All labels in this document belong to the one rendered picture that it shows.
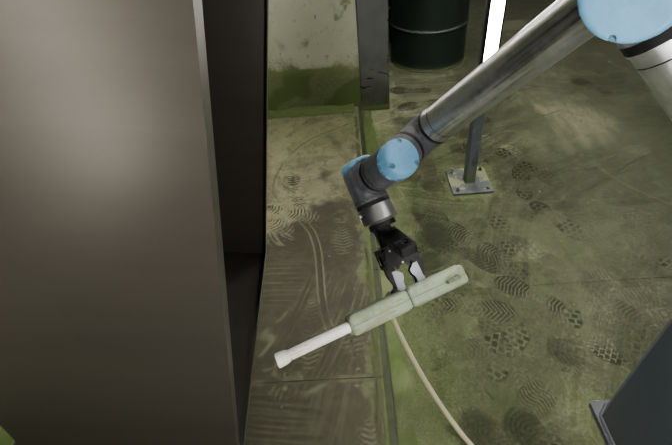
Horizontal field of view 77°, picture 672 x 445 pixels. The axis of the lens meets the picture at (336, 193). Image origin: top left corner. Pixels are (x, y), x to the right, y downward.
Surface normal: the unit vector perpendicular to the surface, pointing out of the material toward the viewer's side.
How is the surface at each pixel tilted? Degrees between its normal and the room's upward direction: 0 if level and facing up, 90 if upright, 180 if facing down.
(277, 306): 0
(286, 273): 0
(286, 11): 90
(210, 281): 90
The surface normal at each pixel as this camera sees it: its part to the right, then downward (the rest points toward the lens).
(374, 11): 0.00, 0.65
